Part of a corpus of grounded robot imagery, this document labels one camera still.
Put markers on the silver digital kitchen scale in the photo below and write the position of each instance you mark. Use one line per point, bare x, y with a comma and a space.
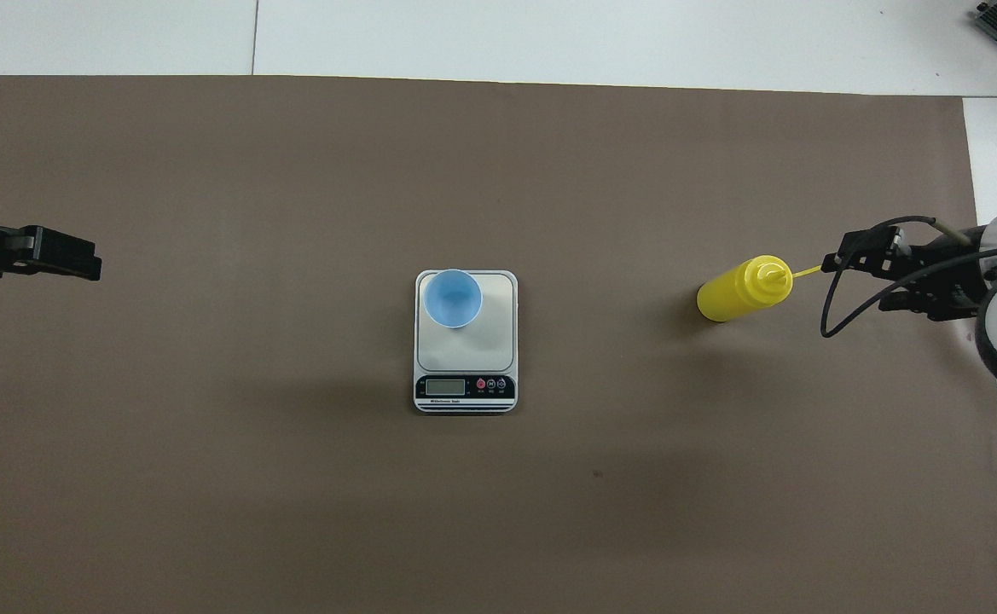
466, 358

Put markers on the brown paper table mat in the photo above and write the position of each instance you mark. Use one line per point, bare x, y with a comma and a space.
293, 512

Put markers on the yellow squeeze bottle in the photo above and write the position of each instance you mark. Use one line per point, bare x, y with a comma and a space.
737, 294

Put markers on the light blue plastic cup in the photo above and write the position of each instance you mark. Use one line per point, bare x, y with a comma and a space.
453, 298

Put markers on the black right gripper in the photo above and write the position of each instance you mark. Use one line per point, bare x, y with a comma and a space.
959, 286

